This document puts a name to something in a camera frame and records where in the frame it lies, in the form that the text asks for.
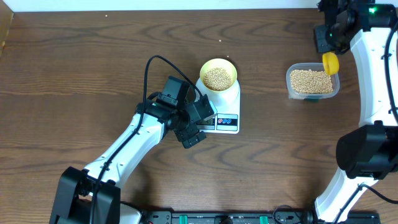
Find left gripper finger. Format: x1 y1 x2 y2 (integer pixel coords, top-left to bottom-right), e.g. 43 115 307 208
174 124 206 149
186 95 217 121

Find yellow measuring scoop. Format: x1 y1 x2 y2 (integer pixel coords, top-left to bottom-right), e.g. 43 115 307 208
322 52 340 76

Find pale yellow bowl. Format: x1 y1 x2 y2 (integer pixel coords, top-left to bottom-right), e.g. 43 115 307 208
200 58 238 93

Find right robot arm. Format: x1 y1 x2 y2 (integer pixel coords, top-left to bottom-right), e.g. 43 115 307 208
302 0 397 223

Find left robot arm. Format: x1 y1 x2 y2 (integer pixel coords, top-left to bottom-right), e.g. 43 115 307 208
50 93 217 223

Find white digital kitchen scale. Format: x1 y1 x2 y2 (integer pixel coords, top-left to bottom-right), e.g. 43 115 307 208
197 79 241 134

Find soybeans in bowl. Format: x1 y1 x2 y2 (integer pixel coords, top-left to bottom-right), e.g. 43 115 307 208
203 67 233 91

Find soybeans in container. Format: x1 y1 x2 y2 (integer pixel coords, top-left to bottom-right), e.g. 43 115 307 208
290 70 333 94

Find clear plastic container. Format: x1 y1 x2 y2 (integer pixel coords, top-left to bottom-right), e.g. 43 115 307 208
286 63 340 100

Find left black cable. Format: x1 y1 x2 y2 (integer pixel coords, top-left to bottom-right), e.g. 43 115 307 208
90 55 205 224

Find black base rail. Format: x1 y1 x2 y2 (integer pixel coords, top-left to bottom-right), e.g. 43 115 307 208
136 210 382 224

